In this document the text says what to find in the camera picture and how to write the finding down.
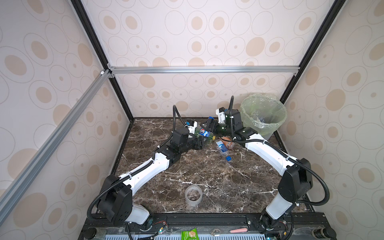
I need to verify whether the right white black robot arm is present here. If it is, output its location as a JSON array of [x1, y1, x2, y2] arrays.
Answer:
[[201, 99, 330, 231]]

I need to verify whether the back aluminium rail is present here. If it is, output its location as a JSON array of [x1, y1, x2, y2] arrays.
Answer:
[[111, 66, 300, 75]]

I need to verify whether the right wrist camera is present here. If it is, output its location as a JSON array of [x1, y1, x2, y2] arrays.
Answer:
[[216, 107, 230, 124]]

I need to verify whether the blue label water bottle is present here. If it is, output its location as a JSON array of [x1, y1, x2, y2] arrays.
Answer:
[[216, 140, 232, 162]]

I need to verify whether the left aluminium rail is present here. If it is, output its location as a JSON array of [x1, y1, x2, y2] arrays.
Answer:
[[1, 69, 112, 224]]

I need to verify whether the aluminium rail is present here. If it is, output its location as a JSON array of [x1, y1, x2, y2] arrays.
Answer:
[[1, 69, 112, 224], [111, 66, 300, 75]]

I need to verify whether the brown Nescafe bottle near bin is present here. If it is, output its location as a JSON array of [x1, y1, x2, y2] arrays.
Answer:
[[221, 137, 235, 150]]

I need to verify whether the pink pen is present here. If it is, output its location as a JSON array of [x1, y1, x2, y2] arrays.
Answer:
[[230, 228, 248, 234]]

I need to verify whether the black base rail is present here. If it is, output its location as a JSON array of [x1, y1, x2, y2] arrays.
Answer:
[[78, 212, 337, 240]]

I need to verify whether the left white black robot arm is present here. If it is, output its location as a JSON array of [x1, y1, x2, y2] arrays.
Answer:
[[87, 122, 207, 226]]

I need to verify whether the clear tape roll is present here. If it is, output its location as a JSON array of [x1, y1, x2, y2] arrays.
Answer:
[[185, 185, 203, 206]]

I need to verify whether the green Sprite bottle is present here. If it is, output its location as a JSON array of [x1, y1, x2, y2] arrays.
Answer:
[[195, 128, 216, 143]]

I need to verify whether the Pepsi bottle blue cap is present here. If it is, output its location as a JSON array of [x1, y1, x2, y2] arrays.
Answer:
[[198, 117, 215, 137]]

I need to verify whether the mesh bin with green liner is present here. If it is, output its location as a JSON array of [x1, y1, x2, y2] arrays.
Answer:
[[239, 93, 288, 140]]

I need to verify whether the green snack packet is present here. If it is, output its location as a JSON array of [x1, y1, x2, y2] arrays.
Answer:
[[181, 228, 199, 240]]

